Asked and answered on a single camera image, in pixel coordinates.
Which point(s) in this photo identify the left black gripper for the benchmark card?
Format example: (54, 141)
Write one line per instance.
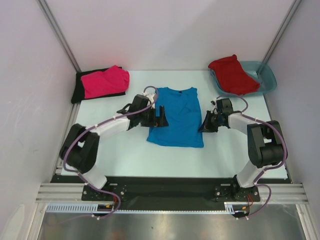
(156, 121)

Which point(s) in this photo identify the teal plastic basin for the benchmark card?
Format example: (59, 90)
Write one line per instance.
(261, 73)

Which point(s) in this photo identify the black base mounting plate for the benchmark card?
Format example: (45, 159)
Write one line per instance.
(165, 193)

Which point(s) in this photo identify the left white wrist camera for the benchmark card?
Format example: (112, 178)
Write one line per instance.
(151, 96)

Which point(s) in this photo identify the aluminium corner post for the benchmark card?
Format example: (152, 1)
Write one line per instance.
(53, 23)
(282, 29)

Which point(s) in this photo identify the black folded t shirt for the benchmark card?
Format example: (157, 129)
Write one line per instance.
(78, 93)

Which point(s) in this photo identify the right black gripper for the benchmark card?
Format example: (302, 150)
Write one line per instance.
(206, 126)

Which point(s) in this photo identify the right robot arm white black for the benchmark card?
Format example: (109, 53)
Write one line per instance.
(266, 147)

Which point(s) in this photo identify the blue t shirt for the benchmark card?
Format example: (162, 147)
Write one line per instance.
(184, 116)

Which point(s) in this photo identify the red t shirt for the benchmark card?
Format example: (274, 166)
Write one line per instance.
(231, 76)

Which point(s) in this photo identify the right aluminium corner post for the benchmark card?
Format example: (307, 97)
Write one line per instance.
(282, 29)

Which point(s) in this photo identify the white slotted cable duct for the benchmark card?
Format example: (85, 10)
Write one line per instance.
(96, 208)

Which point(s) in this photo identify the left aluminium corner post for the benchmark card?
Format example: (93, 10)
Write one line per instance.
(53, 23)

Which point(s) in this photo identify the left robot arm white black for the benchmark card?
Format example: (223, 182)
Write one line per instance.
(80, 148)

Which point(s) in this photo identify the pink folded t shirt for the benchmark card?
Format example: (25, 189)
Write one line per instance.
(114, 81)

